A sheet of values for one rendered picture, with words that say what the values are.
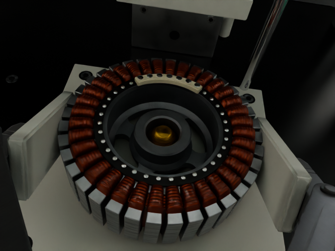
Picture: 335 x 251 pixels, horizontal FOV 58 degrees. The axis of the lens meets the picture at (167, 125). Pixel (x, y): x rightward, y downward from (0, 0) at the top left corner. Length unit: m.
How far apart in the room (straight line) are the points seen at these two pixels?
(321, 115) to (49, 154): 0.21
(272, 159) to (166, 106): 0.08
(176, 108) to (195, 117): 0.01
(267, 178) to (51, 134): 0.11
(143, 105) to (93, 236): 0.08
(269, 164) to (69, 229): 0.11
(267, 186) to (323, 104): 0.14
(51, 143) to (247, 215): 0.12
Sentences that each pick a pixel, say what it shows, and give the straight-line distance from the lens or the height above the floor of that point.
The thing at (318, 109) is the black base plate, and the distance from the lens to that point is 0.28.
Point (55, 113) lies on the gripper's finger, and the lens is 0.16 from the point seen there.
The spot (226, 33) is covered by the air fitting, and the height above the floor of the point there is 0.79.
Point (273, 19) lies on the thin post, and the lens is 0.21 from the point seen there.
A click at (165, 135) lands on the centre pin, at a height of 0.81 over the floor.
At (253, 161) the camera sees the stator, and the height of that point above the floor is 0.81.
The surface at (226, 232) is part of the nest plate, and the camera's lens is 0.18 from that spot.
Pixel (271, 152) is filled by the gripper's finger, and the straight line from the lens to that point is 0.16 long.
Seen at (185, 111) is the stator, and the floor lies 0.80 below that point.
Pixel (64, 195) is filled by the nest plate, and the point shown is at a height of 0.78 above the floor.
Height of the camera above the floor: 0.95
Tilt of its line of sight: 52 degrees down
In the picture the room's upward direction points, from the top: 10 degrees clockwise
